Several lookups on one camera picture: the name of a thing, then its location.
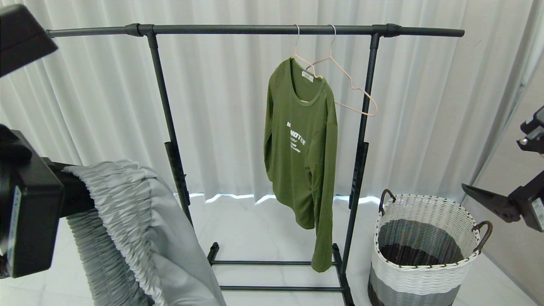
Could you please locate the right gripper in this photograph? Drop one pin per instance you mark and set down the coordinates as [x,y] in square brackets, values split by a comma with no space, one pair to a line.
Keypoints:
[531,204]

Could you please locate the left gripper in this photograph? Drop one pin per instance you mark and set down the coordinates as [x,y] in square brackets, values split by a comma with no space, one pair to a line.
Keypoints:
[34,212]

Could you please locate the pale grey shorts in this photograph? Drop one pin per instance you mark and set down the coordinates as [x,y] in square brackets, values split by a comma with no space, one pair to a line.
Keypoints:
[161,238]

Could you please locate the pink clothes hanger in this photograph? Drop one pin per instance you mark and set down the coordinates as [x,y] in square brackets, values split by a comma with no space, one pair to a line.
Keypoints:
[296,42]
[361,90]

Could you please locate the green long-sleeved shirt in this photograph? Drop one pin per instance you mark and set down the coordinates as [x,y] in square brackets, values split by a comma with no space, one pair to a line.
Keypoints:
[301,178]

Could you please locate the white laundry basket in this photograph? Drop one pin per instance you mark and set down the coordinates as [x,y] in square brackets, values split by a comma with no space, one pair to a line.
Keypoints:
[425,272]

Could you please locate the black clothes rack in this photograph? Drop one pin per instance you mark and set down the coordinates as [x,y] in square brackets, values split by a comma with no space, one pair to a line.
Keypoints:
[255,29]

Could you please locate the white curtain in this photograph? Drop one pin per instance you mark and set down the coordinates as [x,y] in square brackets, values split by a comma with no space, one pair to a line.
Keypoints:
[106,93]

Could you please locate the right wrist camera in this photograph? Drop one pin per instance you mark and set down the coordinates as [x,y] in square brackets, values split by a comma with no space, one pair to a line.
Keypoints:
[535,131]

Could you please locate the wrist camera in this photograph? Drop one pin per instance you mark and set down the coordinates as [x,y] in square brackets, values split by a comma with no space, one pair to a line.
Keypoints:
[21,38]
[535,131]

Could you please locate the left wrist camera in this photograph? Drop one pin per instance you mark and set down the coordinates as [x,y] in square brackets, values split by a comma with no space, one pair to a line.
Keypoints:
[21,38]

